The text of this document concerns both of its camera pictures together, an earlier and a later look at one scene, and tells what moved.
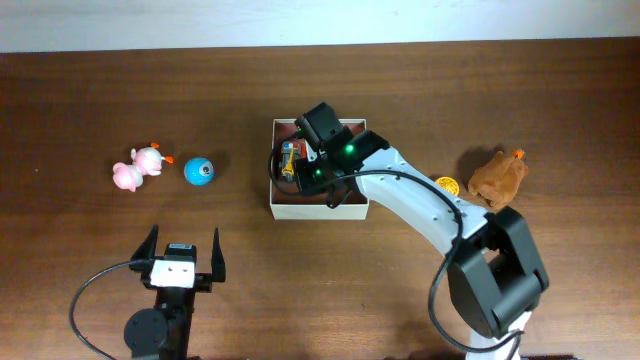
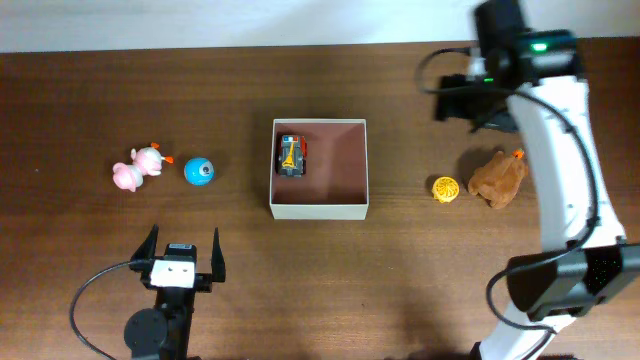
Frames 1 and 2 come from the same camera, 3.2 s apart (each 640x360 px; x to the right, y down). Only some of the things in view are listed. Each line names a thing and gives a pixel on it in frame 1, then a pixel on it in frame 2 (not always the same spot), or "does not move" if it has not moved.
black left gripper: x=145 y=280 does not move
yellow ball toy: x=449 y=183 does not move
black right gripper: x=304 y=176 to x=451 y=100
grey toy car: x=292 y=151 does not move
